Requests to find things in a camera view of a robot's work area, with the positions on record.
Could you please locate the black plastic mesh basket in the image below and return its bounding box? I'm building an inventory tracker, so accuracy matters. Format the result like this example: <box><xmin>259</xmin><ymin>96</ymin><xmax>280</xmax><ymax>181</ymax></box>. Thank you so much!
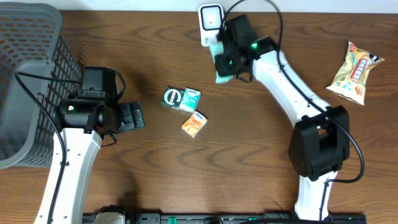
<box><xmin>1</xmin><ymin>2</ymin><xmax>82</xmax><ymax>169</ymax></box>

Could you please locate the green wet wipes pack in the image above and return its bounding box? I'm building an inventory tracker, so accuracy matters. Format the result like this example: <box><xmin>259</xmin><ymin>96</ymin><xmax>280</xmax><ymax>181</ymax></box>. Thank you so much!
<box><xmin>210</xmin><ymin>43</ymin><xmax>234</xmax><ymax>84</ymax></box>

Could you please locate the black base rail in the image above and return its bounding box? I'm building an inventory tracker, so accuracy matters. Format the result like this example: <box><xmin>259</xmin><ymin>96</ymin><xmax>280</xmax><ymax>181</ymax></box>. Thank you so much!
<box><xmin>82</xmin><ymin>212</ymin><xmax>368</xmax><ymax>224</ymax></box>

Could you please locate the white barcode scanner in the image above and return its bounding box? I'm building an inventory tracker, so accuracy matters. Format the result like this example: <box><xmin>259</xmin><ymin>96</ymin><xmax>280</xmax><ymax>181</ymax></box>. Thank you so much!
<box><xmin>198</xmin><ymin>4</ymin><xmax>224</xmax><ymax>47</ymax></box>

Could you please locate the small green wipes pack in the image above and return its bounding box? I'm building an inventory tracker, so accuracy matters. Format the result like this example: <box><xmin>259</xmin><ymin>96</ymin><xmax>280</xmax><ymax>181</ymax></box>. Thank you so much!
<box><xmin>179</xmin><ymin>88</ymin><xmax>201</xmax><ymax>113</ymax></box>

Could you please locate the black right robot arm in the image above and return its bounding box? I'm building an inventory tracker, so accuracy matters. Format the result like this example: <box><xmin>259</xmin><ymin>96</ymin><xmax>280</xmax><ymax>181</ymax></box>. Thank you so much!
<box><xmin>210</xmin><ymin>37</ymin><xmax>349</xmax><ymax>221</ymax></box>

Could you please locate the roll of tape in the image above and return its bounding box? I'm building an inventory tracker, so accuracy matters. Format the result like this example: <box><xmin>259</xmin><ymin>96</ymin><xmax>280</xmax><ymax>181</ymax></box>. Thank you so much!
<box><xmin>161</xmin><ymin>86</ymin><xmax>185</xmax><ymax>110</ymax></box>

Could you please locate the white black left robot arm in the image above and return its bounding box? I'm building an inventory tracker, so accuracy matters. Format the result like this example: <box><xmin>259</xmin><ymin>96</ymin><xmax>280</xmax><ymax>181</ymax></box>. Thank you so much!
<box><xmin>35</xmin><ymin>98</ymin><xmax>145</xmax><ymax>223</ymax></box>

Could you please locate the orange tissue pack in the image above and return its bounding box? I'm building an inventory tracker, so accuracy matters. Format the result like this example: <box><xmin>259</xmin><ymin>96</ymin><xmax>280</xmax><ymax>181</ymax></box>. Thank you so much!
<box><xmin>182</xmin><ymin>111</ymin><xmax>208</xmax><ymax>138</ymax></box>

